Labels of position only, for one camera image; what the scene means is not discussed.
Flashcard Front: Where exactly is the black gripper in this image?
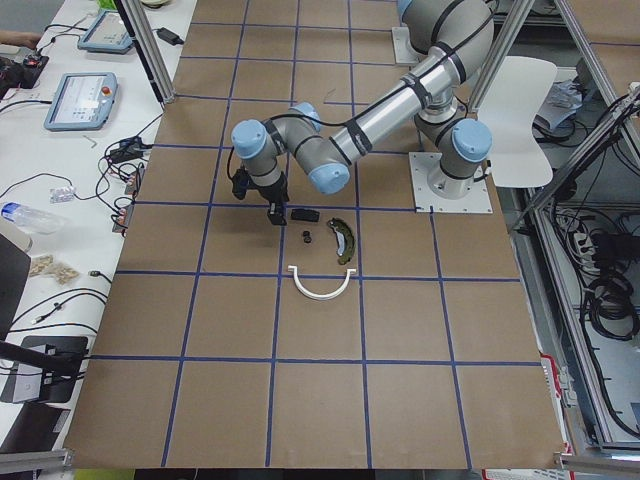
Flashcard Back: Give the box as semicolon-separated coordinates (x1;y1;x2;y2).
252;170;289;226

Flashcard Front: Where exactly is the plastic water bottle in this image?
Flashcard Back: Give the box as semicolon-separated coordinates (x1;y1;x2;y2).
1;202;65;235

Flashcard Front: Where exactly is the white chair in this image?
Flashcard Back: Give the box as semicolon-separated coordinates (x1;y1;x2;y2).
478;56;557;188

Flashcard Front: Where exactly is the white curved plastic part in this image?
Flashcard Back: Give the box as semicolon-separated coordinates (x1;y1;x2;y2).
287;265;358;301

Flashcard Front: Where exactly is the olive brake shoe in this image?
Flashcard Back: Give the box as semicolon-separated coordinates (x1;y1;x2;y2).
327;217;356;265

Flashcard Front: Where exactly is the far teach pendant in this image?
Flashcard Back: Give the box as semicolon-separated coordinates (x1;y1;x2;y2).
77;9;133;54

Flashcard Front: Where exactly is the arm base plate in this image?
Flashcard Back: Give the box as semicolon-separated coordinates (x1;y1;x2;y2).
409;152;493;214
391;26;424;66

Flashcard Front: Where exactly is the black brake pad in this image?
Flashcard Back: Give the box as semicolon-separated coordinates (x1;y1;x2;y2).
290;208;320;223

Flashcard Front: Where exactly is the near teach pendant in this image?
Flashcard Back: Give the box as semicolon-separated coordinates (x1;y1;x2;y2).
44;72;118;131

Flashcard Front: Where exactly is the teach pendant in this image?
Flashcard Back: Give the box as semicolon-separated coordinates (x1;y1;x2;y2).
44;72;118;131
77;9;133;54

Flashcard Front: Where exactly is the aluminium frame post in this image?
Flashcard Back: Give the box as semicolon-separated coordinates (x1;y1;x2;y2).
115;0;175;105

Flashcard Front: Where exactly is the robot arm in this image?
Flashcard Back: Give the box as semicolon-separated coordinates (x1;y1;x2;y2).
230;0;494;226

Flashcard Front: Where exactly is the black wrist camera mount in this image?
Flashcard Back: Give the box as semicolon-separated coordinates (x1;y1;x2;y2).
231;168;254;200

